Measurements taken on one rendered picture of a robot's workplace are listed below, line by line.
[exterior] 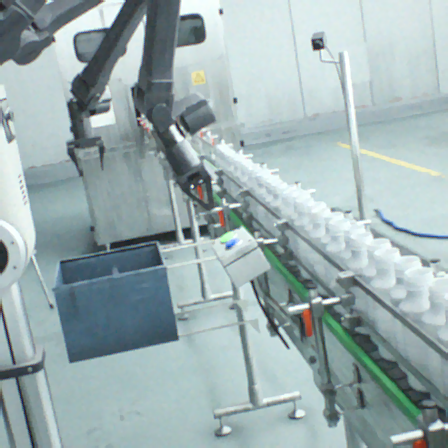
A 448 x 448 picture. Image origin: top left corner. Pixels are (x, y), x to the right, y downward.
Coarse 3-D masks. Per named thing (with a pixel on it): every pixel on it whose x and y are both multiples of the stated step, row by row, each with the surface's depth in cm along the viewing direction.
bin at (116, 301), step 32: (96, 256) 241; (128, 256) 242; (160, 256) 225; (64, 288) 210; (96, 288) 212; (128, 288) 213; (160, 288) 214; (64, 320) 212; (96, 320) 213; (128, 320) 215; (160, 320) 216; (256, 320) 226; (96, 352) 215
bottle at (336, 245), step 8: (336, 224) 137; (344, 224) 137; (336, 232) 137; (336, 240) 138; (328, 248) 139; (336, 248) 137; (336, 256) 137; (328, 264) 139; (336, 272) 138; (336, 288) 139; (344, 312) 140
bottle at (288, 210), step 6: (288, 192) 174; (294, 192) 172; (288, 198) 172; (288, 204) 172; (288, 210) 172; (282, 216) 173; (288, 216) 171; (288, 234) 173; (288, 246) 174; (294, 252) 173; (294, 264) 174
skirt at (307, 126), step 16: (432, 96) 1230; (368, 112) 1218; (384, 112) 1222; (400, 112) 1226; (416, 112) 1230; (256, 128) 1196; (272, 128) 1199; (288, 128) 1203; (304, 128) 1206; (320, 128) 1210; (336, 128) 1214; (32, 176) 1156; (48, 176) 1160; (64, 176) 1163
